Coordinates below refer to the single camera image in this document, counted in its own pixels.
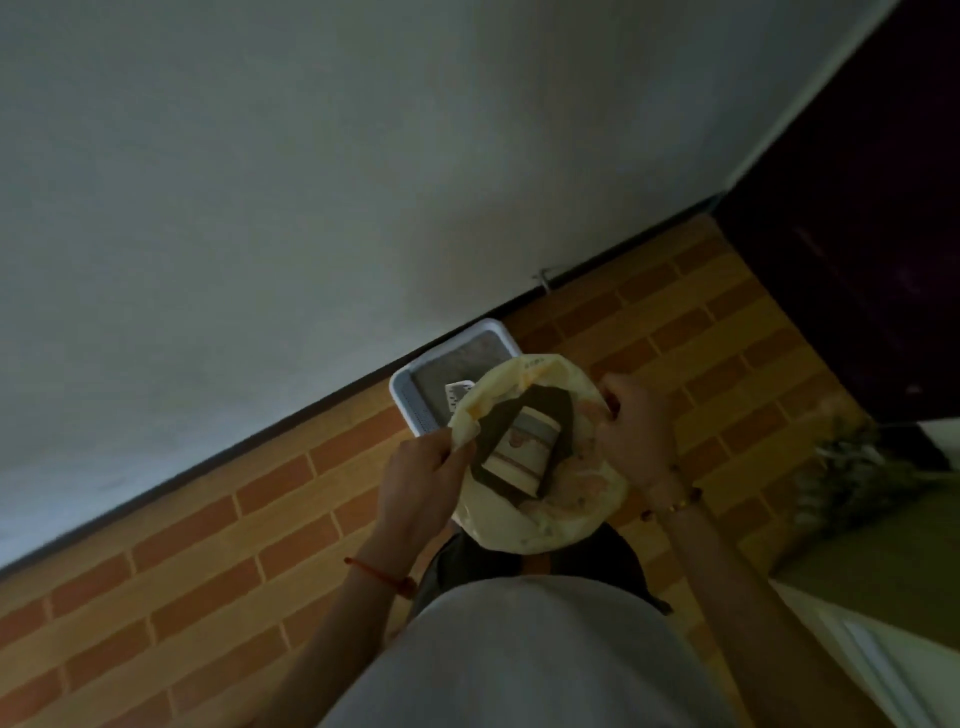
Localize yellow plastic bag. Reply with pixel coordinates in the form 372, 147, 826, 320
447, 354, 630, 557

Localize beaded bracelet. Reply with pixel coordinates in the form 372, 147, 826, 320
639, 465, 706, 524

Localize person's right hand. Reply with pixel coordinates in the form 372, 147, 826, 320
595, 372, 682, 490

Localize dried plant bunch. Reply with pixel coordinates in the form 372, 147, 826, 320
786, 414, 948, 543

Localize striped paper cup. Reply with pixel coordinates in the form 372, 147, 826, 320
480, 406, 562, 501

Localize white plastic waste basket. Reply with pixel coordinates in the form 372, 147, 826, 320
388, 318, 522, 438

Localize person's left forearm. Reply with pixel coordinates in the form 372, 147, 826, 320
251, 537, 430, 728

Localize dark wooden door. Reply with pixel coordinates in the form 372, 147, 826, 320
708, 0, 960, 430

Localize white cabinet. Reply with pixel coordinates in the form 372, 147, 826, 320
772, 581, 960, 728

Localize person's left hand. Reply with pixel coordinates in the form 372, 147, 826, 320
373, 432, 478, 558

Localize red string bracelet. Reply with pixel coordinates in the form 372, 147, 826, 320
343, 555, 418, 600

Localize green mat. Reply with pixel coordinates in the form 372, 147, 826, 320
771, 480, 960, 655

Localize dark cardboard piece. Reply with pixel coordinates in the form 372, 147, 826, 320
468, 385, 577, 501

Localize person's right forearm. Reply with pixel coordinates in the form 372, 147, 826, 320
645, 468, 875, 728

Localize dark shorts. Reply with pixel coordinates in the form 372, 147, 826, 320
408, 521, 674, 621

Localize white shirt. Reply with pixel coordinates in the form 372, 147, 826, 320
318, 575, 741, 728

